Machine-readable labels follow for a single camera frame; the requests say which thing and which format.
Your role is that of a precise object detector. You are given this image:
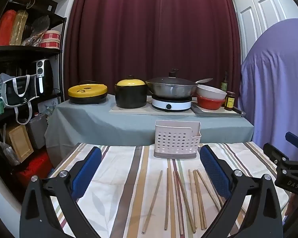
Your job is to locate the red package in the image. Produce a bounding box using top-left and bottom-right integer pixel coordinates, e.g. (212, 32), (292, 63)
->
(0, 9), (16, 46)

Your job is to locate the striped tablecloth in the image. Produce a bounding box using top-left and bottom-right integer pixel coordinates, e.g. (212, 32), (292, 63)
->
(51, 141), (290, 238)

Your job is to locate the wooden board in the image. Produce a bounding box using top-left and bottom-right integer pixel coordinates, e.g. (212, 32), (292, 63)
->
(8, 124), (34, 163)

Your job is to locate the steel wok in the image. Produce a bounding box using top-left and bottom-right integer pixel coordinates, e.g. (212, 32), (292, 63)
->
(147, 78), (213, 99)

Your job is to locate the person's right hand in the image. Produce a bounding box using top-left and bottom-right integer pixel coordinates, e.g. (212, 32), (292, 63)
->
(285, 193), (298, 217)

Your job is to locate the black bag with white handles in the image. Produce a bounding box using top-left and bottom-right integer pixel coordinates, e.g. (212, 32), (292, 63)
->
(0, 74), (40, 125)

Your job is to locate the white induction cooker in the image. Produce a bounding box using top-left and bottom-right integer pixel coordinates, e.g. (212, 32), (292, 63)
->
(151, 96), (193, 111)

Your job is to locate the red bowl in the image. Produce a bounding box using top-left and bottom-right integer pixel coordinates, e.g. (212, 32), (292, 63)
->
(197, 96), (226, 110)

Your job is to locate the flat pot with yellow lid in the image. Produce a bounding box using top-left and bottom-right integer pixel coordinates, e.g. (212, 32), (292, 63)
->
(68, 80), (108, 105)

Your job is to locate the long light board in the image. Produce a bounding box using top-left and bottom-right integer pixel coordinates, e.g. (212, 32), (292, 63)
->
(109, 97), (198, 115)

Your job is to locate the brown sauce bottle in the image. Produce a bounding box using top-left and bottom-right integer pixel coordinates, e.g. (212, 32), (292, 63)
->
(224, 91), (236, 111)

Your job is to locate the white panel door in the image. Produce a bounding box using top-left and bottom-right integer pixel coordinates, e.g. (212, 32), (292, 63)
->
(226, 0), (298, 62)

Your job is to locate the white printed card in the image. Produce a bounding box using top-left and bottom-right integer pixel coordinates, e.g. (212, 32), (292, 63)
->
(45, 98), (63, 110)

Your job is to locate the grey container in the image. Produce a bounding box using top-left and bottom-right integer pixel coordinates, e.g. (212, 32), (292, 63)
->
(27, 113), (49, 150)

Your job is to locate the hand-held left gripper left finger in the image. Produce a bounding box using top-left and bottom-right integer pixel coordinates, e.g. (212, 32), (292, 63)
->
(19, 146), (103, 238)

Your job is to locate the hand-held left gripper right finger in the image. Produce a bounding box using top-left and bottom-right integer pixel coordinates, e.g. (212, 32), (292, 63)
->
(199, 144), (284, 238)

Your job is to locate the clear plastic bag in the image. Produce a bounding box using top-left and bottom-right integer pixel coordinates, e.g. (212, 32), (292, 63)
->
(22, 15), (51, 47)

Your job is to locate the round red striped box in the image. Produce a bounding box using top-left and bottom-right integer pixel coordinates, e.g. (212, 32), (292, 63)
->
(39, 30), (62, 49)

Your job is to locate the white perforated utensil holder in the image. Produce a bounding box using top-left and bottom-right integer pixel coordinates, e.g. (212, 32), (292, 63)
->
(153, 120), (202, 159)

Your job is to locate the black box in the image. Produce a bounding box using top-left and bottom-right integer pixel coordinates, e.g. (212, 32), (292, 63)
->
(14, 0), (58, 13)

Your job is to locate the dark red curtain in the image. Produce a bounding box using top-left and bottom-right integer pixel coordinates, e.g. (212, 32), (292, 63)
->
(63, 0), (242, 97)

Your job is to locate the row of wooden chopsticks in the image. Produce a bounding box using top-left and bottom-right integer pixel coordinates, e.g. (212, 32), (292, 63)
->
(141, 168), (223, 236)

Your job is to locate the golden package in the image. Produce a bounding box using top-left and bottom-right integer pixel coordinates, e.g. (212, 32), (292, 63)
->
(9, 9), (28, 46)

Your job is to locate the green glass bottle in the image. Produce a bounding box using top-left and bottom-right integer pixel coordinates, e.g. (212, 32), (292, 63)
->
(220, 71), (229, 91)

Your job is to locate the black shelving unit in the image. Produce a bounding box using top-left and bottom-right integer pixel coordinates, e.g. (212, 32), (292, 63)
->
(0, 0), (68, 196)

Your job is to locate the white bowl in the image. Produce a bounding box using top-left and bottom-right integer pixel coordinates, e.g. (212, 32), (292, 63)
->
(196, 84), (227, 100)

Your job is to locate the black air fryer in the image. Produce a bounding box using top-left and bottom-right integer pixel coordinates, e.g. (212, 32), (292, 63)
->
(30, 59), (54, 97)

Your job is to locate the purple cloth cover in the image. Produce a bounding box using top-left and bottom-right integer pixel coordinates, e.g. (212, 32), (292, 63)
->
(238, 17), (298, 163)

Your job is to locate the black pot with yellow lid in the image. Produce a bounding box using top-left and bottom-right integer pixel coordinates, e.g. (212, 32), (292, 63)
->
(115, 75), (147, 109)

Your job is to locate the glass wok lid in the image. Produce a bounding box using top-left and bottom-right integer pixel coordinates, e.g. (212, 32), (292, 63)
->
(145, 69), (198, 89)

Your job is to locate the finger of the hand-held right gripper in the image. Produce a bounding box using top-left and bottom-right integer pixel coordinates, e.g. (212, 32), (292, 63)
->
(285, 131), (298, 152)
(263, 142), (289, 165)

